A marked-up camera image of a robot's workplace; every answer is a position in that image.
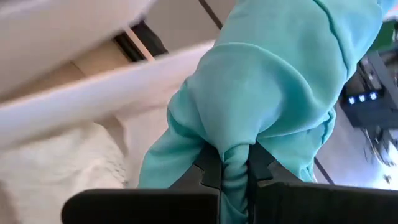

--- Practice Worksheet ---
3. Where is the white textured cloth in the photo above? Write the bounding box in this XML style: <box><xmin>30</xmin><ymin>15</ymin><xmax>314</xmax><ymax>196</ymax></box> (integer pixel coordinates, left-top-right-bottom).
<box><xmin>0</xmin><ymin>123</ymin><xmax>128</xmax><ymax>224</ymax></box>

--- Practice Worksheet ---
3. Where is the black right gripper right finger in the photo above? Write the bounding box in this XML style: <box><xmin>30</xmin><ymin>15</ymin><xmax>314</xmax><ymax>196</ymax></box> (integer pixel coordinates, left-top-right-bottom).
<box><xmin>247</xmin><ymin>141</ymin><xmax>398</xmax><ymax>224</ymax></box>

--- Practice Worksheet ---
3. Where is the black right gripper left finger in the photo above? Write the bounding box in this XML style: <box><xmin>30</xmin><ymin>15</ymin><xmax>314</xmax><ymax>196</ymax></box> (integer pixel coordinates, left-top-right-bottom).
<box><xmin>61</xmin><ymin>141</ymin><xmax>223</xmax><ymax>224</ymax></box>

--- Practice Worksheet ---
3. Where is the white perforated plastic basket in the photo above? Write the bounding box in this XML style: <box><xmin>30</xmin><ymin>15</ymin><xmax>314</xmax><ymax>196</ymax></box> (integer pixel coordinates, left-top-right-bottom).
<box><xmin>0</xmin><ymin>39</ymin><xmax>218</xmax><ymax>224</ymax></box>

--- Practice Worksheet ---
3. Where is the teal cloth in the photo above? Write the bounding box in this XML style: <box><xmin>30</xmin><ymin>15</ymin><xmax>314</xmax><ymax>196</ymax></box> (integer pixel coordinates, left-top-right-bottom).
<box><xmin>137</xmin><ymin>0</ymin><xmax>392</xmax><ymax>224</ymax></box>

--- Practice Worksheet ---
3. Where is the black box with blue lights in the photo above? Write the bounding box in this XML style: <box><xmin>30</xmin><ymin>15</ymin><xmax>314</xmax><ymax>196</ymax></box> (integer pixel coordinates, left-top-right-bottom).
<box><xmin>338</xmin><ymin>51</ymin><xmax>398</xmax><ymax>128</ymax></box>

